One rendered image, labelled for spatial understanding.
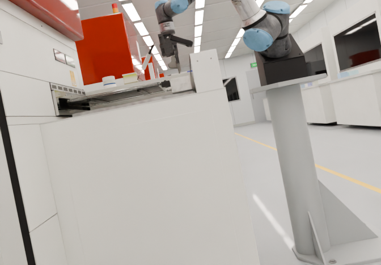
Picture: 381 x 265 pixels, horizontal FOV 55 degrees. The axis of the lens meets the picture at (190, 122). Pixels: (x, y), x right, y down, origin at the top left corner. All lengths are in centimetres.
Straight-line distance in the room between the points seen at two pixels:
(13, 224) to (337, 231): 141
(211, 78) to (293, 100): 58
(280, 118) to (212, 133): 60
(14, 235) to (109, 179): 32
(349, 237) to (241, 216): 83
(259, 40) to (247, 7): 14
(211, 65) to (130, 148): 39
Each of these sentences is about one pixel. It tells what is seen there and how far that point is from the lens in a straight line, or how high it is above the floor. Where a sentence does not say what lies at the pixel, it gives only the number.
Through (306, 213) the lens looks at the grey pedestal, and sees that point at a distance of 181.
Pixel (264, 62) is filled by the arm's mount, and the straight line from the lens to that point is 174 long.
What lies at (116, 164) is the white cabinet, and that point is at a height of 64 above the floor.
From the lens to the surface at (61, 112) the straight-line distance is 149.
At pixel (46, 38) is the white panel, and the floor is 115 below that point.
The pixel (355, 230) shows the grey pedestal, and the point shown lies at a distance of 198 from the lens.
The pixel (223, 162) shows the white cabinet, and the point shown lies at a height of 58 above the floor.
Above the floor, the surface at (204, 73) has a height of 88.
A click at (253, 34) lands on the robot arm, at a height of 103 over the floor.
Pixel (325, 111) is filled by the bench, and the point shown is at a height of 32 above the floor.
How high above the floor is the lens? 75
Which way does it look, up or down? 1 degrees down
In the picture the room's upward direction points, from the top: 11 degrees counter-clockwise
